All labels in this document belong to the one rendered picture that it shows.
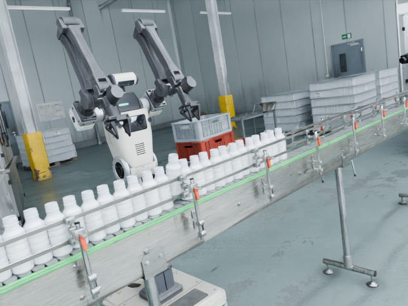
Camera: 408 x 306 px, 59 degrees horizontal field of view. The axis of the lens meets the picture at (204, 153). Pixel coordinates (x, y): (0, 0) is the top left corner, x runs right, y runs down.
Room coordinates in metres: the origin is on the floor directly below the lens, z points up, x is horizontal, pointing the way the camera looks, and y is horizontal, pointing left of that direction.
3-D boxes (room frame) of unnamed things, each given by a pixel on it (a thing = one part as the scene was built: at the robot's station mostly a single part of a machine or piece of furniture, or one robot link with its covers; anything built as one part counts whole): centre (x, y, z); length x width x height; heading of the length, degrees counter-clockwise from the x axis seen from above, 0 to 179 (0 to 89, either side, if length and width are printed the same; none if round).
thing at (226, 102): (11.72, -0.99, 0.55); 0.40 x 0.40 x 1.10; 42
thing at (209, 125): (4.12, -0.03, 1.00); 0.61 x 0.41 x 0.22; 139
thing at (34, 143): (8.26, 3.82, 0.55); 0.40 x 0.40 x 1.10; 42
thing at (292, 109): (8.94, -2.39, 0.50); 1.23 x 1.05 x 1.00; 130
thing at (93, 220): (1.13, 0.40, 1.08); 0.06 x 0.06 x 0.17
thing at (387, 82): (8.96, -4.36, 0.59); 1.25 x 1.03 x 1.17; 133
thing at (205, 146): (4.13, -0.04, 0.78); 0.61 x 0.41 x 0.22; 138
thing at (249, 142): (1.68, -0.22, 1.08); 0.06 x 0.06 x 0.17
